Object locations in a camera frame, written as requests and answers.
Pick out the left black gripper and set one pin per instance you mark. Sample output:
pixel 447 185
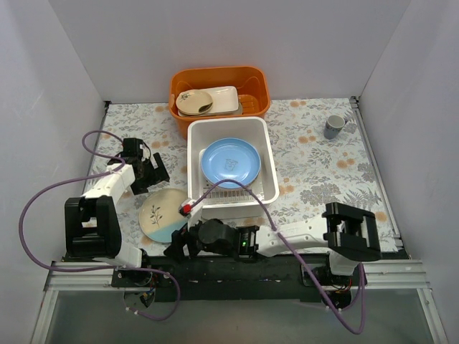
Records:
pixel 149 172

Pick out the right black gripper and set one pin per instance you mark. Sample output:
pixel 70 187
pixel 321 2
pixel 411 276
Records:
pixel 183 240

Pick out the light blue plate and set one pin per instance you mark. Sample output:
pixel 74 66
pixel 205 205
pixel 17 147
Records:
pixel 159 215

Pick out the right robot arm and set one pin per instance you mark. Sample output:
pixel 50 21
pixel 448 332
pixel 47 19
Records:
pixel 350 233

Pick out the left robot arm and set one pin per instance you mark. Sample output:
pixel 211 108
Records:
pixel 92 230

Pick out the white plastic bin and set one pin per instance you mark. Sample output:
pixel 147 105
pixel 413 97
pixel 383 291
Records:
pixel 234 203

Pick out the orange plastic bin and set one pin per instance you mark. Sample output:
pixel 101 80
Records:
pixel 248 85

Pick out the cream round floral dish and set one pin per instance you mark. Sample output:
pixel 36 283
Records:
pixel 194 102

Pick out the cream rectangular tray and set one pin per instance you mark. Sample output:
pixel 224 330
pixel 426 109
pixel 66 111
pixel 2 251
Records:
pixel 225 100

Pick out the floral table mat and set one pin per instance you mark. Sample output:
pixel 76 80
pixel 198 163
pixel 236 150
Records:
pixel 311 170

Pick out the grey ceramic cup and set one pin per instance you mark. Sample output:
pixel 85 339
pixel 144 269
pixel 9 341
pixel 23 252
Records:
pixel 333 126

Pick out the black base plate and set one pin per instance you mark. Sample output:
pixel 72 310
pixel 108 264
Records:
pixel 222 278

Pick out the aluminium rail frame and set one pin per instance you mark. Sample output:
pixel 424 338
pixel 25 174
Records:
pixel 397 271

